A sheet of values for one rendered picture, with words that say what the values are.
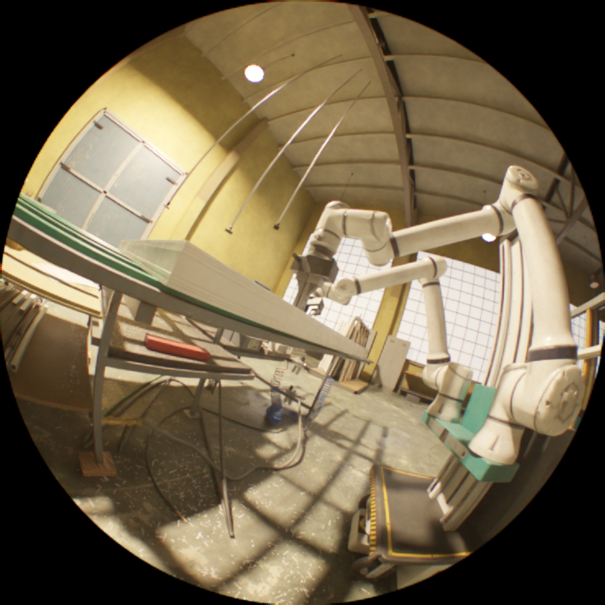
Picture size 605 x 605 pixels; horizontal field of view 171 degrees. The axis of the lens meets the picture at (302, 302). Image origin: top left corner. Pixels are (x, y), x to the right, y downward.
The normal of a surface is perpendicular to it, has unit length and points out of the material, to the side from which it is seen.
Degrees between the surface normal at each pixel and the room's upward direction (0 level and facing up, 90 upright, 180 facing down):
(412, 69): 180
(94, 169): 90
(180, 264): 90
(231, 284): 90
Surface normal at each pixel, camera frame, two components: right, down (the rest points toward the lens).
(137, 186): 0.82, 0.26
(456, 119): -0.38, 0.91
